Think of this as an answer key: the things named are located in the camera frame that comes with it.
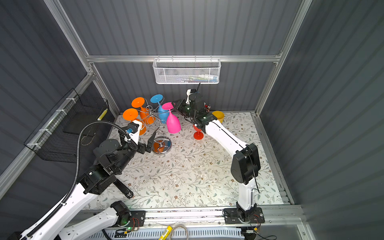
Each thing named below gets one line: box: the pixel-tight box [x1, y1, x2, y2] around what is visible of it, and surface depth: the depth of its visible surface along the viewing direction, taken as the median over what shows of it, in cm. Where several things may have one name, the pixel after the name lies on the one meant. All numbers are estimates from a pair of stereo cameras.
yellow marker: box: [158, 225, 173, 240], surface depth 70 cm
